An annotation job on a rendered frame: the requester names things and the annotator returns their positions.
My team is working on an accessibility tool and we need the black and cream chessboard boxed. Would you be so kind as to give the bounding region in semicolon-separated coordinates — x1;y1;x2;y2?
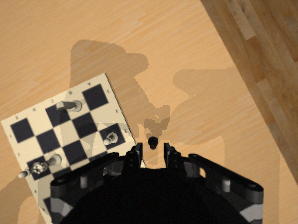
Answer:
1;73;137;224

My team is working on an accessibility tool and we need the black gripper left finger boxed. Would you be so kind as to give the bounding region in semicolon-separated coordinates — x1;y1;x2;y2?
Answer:
50;142;143;224

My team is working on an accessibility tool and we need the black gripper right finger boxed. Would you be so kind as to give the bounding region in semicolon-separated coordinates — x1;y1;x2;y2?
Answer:
164;143;264;224

